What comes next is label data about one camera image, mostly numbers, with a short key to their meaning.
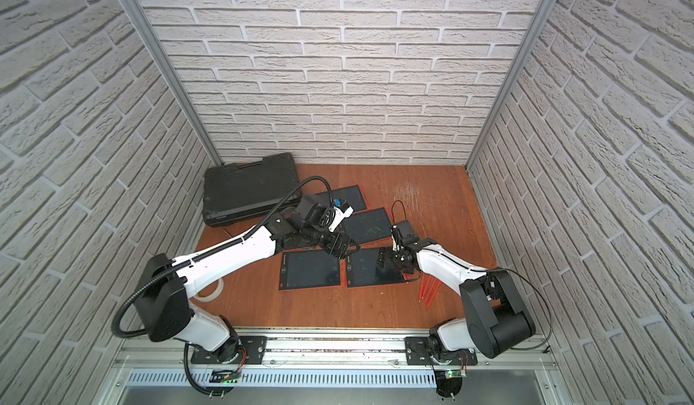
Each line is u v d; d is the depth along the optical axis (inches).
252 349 28.8
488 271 18.6
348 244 26.8
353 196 43.7
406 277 34.4
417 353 29.0
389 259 31.3
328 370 28.6
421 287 33.6
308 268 35.4
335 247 26.8
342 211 27.9
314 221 24.9
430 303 32.6
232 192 40.1
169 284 16.8
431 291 33.6
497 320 16.8
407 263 25.5
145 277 17.6
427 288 33.5
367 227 39.2
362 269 35.3
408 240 28.0
